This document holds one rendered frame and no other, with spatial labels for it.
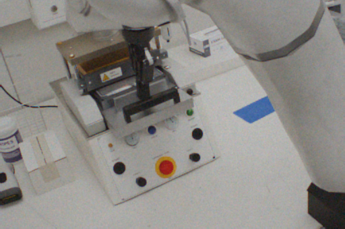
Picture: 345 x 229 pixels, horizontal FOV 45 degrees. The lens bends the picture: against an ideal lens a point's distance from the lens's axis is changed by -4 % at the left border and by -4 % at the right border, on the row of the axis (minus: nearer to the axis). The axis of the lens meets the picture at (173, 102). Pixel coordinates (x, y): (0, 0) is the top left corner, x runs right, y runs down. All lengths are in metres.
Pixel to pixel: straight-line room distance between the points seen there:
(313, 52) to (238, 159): 0.82
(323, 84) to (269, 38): 0.10
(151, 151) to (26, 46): 0.83
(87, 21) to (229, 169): 0.61
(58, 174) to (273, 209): 0.61
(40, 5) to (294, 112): 0.97
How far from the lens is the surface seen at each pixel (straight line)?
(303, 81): 0.47
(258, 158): 1.23
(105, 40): 1.22
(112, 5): 0.40
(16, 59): 1.80
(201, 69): 1.68
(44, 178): 1.27
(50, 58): 1.82
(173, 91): 1.08
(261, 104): 1.48
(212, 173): 1.20
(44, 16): 1.33
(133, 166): 1.16
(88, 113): 1.13
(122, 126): 1.06
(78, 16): 0.80
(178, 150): 1.19
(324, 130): 0.52
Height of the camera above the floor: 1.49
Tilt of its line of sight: 28 degrees down
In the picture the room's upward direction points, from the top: 11 degrees counter-clockwise
